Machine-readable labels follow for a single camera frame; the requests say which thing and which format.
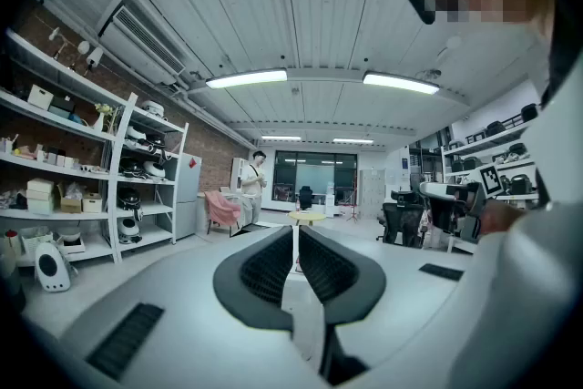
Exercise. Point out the black office chair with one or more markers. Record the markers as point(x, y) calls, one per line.
point(403, 218)
point(306, 196)

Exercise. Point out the cardboard box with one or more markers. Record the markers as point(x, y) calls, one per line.
point(70, 205)

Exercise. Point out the white metal shelving unit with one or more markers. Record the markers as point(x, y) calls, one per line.
point(68, 166)

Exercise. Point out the white storage bin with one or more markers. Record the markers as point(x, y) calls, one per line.
point(40, 97)

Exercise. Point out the dark framed window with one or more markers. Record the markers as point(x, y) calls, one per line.
point(314, 175)

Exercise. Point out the yellow round table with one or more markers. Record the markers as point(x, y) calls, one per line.
point(307, 216)

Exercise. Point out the long ceiling light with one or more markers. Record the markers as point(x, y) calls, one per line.
point(281, 137)
point(353, 140)
point(246, 78)
point(401, 83)

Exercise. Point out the white rack with black bags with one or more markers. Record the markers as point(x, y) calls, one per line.
point(487, 141)

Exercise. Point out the tall white cabinet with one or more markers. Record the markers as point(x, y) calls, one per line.
point(238, 173)

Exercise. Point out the white locker cabinet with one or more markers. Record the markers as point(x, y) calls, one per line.
point(372, 189)

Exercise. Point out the white ceiling air conditioner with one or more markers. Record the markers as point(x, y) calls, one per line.
point(141, 45)

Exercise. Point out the white shelving unit with helmets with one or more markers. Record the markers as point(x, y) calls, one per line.
point(168, 184)

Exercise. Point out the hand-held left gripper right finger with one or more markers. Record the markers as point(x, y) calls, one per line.
point(341, 282)

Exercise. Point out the white vase with flowers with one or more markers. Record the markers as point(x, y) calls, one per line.
point(100, 120)

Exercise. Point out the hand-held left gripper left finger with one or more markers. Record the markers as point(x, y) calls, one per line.
point(255, 278)

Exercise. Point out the person's right hand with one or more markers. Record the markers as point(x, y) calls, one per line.
point(498, 216)

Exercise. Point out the white round-fronted device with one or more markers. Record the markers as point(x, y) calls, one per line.
point(51, 269)

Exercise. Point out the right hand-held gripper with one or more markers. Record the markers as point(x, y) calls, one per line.
point(489, 180)

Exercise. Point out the grey refrigerator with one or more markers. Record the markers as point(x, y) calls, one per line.
point(187, 196)

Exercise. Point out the pink armchair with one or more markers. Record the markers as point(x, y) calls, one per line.
point(221, 209)

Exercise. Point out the person's torso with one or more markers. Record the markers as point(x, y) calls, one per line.
point(524, 287)

